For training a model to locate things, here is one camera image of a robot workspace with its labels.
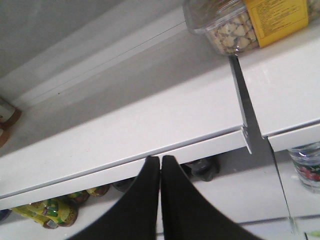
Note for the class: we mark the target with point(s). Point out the white lower shelf board right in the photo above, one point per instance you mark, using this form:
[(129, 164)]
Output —
[(283, 82)]

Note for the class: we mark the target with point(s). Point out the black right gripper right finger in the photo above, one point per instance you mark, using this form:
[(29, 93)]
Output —
[(187, 215)]

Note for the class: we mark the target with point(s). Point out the yellow lemon tea bottle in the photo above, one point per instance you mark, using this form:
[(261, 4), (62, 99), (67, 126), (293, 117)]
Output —
[(49, 213), (79, 197)]

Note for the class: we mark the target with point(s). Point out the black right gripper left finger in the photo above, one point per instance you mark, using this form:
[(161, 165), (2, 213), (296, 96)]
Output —
[(134, 215)]

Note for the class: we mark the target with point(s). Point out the white shelf board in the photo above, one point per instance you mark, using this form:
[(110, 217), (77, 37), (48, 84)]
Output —
[(283, 82), (178, 97)]

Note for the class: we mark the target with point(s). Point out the clear water bottle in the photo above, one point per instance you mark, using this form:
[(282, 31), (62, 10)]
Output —
[(306, 160)]

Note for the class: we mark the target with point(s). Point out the clear pastry box yellow label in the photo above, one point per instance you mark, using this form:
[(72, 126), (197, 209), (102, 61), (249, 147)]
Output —
[(237, 26)]

